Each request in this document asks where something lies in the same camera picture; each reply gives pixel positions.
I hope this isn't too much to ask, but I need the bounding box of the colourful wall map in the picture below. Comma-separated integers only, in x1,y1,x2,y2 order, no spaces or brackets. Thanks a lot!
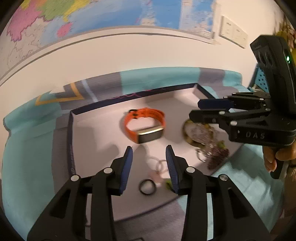
1,0,216,76

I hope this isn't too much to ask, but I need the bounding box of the teal grey patterned cloth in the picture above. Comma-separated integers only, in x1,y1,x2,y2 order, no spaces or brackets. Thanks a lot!
1,67,283,240

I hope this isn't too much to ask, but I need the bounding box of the right hand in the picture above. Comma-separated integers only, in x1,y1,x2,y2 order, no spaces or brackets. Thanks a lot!
262,145,295,173

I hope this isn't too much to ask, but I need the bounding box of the beaded jewelry cluster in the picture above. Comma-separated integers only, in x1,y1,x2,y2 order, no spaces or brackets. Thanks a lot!
197,123,229,171

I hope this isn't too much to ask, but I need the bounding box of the clear ring pair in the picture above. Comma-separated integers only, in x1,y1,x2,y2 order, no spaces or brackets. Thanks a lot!
147,156,170,174

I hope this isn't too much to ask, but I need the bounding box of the black ring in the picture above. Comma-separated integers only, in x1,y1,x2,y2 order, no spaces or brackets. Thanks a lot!
139,179,158,196

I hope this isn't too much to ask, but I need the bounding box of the green bead charm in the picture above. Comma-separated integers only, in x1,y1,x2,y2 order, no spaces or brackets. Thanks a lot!
165,179,173,190

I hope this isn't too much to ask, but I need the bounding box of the white triple wall socket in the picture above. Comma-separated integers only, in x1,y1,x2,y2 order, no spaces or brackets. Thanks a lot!
219,16,248,48

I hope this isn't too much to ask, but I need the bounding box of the shallow white tray box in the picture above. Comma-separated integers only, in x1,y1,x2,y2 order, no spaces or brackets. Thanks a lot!
72,87,212,221

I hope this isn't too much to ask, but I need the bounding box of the orange smart watch band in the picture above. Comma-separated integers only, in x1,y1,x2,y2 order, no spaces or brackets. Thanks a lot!
123,108,166,144

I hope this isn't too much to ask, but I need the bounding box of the blue perforated crate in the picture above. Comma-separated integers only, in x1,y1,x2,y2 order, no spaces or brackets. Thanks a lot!
248,64,269,93

